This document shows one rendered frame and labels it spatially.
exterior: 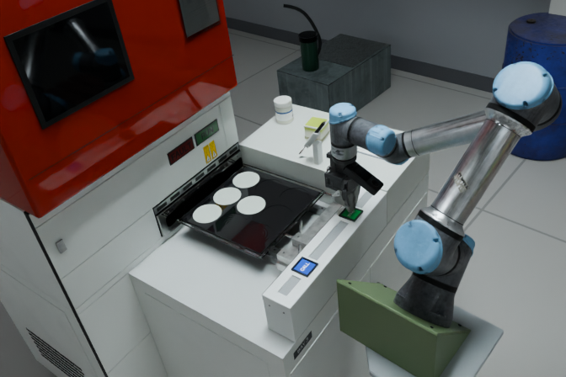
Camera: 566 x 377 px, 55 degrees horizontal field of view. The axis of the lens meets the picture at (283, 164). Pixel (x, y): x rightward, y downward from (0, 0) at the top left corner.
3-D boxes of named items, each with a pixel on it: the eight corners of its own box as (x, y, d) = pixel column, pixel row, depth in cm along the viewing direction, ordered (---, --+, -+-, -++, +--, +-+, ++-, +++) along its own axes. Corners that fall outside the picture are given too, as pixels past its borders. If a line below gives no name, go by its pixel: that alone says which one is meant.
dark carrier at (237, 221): (180, 219, 185) (180, 218, 185) (243, 167, 207) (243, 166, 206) (260, 254, 167) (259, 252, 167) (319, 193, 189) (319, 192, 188)
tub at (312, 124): (304, 140, 204) (302, 124, 200) (312, 130, 209) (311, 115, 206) (322, 144, 201) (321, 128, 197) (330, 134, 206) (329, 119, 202)
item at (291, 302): (267, 328, 153) (261, 294, 145) (362, 215, 188) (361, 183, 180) (295, 342, 148) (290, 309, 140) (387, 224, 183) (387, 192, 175)
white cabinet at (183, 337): (181, 412, 224) (127, 274, 177) (308, 265, 285) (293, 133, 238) (311, 504, 190) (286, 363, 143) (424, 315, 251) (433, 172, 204)
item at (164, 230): (161, 236, 186) (154, 215, 181) (241, 169, 214) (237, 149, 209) (164, 237, 185) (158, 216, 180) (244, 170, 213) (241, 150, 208)
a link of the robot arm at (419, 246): (443, 287, 131) (573, 91, 124) (419, 283, 119) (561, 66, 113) (404, 258, 138) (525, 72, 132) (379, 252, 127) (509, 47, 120)
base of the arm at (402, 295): (456, 326, 141) (471, 291, 141) (440, 329, 128) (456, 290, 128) (404, 300, 149) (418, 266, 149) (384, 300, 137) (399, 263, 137)
